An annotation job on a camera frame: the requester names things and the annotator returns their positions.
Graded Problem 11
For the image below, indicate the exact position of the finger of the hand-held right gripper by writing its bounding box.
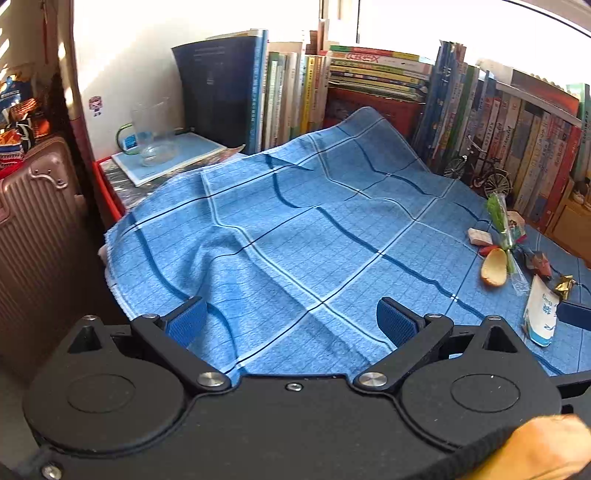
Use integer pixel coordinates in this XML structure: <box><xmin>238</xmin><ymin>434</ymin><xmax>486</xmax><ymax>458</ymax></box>
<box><xmin>555</xmin><ymin>299</ymin><xmax>591</xmax><ymax>332</ymax></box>

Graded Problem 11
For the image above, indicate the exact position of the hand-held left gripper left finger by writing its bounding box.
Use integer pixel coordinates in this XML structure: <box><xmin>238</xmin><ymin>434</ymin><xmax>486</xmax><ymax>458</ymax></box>
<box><xmin>55</xmin><ymin>295</ymin><xmax>232</xmax><ymax>393</ymax></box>

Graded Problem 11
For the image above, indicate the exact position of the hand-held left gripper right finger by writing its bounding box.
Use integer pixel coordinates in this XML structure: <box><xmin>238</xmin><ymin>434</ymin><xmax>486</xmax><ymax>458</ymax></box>
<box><xmin>353</xmin><ymin>296</ymin><xmax>532</xmax><ymax>393</ymax></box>

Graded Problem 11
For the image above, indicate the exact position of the white blue packet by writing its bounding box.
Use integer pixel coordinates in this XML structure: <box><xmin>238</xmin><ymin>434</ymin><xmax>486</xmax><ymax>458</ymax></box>
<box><xmin>522</xmin><ymin>274</ymin><xmax>561</xmax><ymax>347</ymax></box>

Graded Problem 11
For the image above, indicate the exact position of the person's right hand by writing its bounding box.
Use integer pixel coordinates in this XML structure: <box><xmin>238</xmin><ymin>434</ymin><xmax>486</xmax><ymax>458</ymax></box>
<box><xmin>480</xmin><ymin>413</ymin><xmax>591</xmax><ymax>480</ymax></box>

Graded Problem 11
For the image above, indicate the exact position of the red snack wrapper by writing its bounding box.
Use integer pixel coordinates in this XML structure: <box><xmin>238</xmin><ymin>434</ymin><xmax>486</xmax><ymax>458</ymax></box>
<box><xmin>519</xmin><ymin>248</ymin><xmax>553</xmax><ymax>280</ymax></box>

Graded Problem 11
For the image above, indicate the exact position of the wooden drawer organizer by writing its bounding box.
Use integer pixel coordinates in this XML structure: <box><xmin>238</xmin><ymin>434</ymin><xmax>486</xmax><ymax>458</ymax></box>
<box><xmin>545</xmin><ymin>178</ymin><xmax>591</xmax><ymax>268</ymax></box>

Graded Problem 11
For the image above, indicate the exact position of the yellow chip piece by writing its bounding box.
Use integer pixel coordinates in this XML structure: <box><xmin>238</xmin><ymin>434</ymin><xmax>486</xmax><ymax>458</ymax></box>
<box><xmin>480</xmin><ymin>247</ymin><xmax>511</xmax><ymax>288</ymax></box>

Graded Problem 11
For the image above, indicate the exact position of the blue checked cloth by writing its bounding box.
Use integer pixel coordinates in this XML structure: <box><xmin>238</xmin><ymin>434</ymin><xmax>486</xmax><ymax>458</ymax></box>
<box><xmin>98</xmin><ymin>106</ymin><xmax>591</xmax><ymax>377</ymax></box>

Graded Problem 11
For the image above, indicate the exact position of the clear wrapper with green print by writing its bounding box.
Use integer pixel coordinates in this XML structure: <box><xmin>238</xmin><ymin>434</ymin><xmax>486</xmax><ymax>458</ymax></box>
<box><xmin>486</xmin><ymin>191</ymin><xmax>529</xmax><ymax>291</ymax></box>

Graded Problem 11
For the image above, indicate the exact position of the miniature bicycle model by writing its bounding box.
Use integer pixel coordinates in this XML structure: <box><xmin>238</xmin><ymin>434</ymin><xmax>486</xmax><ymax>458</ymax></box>
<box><xmin>443</xmin><ymin>135</ymin><xmax>512</xmax><ymax>199</ymax></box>

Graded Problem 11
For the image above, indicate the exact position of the rose gold ribbed suitcase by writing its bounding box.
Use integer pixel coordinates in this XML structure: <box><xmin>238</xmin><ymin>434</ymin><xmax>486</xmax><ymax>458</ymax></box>
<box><xmin>0</xmin><ymin>135</ymin><xmax>121</xmax><ymax>384</ymax></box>

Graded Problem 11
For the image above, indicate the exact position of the red plastic tray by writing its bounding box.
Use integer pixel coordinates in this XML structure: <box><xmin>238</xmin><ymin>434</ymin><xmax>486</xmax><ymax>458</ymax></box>
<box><xmin>92</xmin><ymin>157</ymin><xmax>127</xmax><ymax>217</ymax></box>

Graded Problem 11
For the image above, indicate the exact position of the light blue flat booklet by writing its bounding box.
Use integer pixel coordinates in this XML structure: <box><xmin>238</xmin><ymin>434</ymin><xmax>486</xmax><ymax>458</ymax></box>
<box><xmin>111</xmin><ymin>131</ymin><xmax>245</xmax><ymax>188</ymax></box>

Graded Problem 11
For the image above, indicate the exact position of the long row of upright books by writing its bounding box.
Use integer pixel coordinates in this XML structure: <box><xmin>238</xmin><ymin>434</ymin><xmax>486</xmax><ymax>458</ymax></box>
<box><xmin>411</xmin><ymin>41</ymin><xmax>583</xmax><ymax>227</ymax></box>

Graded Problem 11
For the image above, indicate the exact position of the row of books on organizer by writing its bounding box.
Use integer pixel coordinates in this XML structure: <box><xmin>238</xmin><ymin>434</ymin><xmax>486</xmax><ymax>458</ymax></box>
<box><xmin>570</xmin><ymin>83</ymin><xmax>591</xmax><ymax>185</ymax></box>

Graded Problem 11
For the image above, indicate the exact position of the red box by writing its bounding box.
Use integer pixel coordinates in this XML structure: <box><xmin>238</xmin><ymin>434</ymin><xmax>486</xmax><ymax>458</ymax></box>
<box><xmin>323</xmin><ymin>88</ymin><xmax>423</xmax><ymax>139</ymax></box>

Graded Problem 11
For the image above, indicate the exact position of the flat dark red book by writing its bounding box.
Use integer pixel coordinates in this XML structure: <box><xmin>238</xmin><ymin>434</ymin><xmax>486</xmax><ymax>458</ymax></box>
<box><xmin>508</xmin><ymin>69</ymin><xmax>580</xmax><ymax>100</ymax></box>

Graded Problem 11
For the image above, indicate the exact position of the large dark blue book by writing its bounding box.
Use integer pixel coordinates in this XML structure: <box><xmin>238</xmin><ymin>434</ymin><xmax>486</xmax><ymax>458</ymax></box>
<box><xmin>171</xmin><ymin>30</ymin><xmax>269</xmax><ymax>155</ymax></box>

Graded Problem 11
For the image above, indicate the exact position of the stack of flat books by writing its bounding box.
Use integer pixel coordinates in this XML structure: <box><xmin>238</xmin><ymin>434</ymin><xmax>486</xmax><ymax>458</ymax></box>
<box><xmin>325</xmin><ymin>44</ymin><xmax>435</xmax><ymax>102</ymax></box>

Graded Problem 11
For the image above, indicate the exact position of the row of thin upright books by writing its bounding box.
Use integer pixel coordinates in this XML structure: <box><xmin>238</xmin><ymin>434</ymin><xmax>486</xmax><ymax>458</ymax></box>
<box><xmin>261</xmin><ymin>41</ymin><xmax>331</xmax><ymax>151</ymax></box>

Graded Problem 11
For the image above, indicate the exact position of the pile of patterned clothes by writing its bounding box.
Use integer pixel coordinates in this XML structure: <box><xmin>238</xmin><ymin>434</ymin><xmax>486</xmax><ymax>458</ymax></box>
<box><xmin>0</xmin><ymin>99</ymin><xmax>56</xmax><ymax>181</ymax></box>

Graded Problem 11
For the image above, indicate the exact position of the blue white bag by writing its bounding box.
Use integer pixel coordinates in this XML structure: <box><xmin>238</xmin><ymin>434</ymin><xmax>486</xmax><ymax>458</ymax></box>
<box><xmin>0</xmin><ymin>76</ymin><xmax>33</xmax><ymax>104</ymax></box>

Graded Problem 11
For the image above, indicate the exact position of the red hanging tassel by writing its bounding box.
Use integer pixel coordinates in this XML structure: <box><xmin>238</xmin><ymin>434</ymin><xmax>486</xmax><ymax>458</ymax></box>
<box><xmin>39</xmin><ymin>0</ymin><xmax>56</xmax><ymax>68</ymax></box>

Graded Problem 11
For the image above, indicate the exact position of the clear glass mug green handle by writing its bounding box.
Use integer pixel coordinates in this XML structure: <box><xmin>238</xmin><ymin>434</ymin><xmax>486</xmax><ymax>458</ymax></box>
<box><xmin>115</xmin><ymin>99</ymin><xmax>181</xmax><ymax>168</ymax></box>

